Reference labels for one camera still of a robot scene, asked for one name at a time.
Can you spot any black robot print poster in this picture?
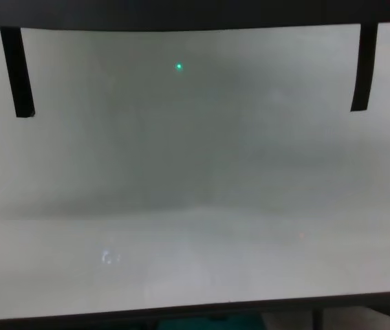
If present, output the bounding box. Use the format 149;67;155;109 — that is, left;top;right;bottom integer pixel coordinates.
0;0;390;33

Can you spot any black tape strip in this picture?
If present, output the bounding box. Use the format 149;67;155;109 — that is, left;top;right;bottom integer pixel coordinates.
0;26;36;118
349;22;379;113

